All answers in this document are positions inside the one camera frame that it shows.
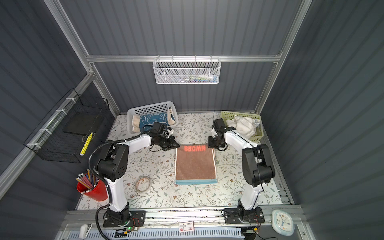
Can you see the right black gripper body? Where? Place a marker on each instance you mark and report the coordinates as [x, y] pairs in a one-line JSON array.
[[213, 142]]

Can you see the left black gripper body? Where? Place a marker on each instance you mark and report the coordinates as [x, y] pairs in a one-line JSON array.
[[166, 143]]

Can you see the blue beige Doraemon towel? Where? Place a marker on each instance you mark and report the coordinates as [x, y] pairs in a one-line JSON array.
[[143, 119]]

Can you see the white plastic laundry basket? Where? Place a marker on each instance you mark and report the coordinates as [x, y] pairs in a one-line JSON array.
[[162, 104]]

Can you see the green perforated plastic basket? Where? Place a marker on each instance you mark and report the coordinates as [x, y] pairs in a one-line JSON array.
[[259, 130]]

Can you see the white towel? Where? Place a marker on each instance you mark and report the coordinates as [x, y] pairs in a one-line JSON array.
[[245, 126]]

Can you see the orange towel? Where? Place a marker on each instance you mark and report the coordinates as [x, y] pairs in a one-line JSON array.
[[195, 165]]

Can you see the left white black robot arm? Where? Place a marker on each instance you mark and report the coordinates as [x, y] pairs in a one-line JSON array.
[[109, 161]]

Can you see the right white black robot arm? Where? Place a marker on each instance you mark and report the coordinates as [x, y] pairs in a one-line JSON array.
[[257, 165]]

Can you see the clear tape roll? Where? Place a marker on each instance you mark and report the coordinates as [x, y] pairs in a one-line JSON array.
[[143, 184]]

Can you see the red pencil cup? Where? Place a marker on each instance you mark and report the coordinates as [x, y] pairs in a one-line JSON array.
[[89, 185]]

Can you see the red white label card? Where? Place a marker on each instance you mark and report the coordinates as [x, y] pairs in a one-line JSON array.
[[185, 227]]

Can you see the white round clock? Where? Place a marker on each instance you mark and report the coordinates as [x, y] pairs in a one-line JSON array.
[[282, 223]]

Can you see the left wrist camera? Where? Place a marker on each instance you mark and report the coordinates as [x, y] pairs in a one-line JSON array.
[[170, 131]]

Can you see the white wire wall basket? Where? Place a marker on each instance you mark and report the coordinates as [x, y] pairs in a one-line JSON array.
[[187, 73]]

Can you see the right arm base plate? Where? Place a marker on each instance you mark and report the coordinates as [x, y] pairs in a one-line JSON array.
[[236, 216]]

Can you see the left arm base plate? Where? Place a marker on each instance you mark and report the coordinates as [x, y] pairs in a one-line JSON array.
[[123, 219]]

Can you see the black wire wall basket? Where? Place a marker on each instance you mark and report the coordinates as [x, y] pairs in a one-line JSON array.
[[63, 135]]

